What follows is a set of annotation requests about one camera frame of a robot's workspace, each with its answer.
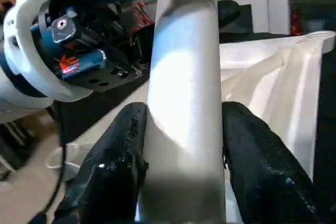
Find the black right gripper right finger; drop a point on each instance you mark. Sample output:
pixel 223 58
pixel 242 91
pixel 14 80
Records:
pixel 268 182

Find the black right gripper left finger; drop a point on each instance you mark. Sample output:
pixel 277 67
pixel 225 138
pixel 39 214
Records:
pixel 105 171

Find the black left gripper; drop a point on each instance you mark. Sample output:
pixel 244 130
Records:
pixel 89 56

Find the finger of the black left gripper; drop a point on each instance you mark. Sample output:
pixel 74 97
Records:
pixel 230 14

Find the white plastic table top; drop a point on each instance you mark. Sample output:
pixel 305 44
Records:
pixel 278 87

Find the white plastic table leg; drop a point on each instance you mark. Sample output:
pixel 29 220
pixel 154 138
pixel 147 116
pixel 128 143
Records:
pixel 184 103

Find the black work mat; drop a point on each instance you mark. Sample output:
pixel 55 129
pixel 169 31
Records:
pixel 326 156

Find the red bottle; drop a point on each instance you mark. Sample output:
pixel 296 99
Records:
pixel 295 22

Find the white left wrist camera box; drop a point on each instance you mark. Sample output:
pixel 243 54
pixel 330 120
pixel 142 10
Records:
pixel 23 61

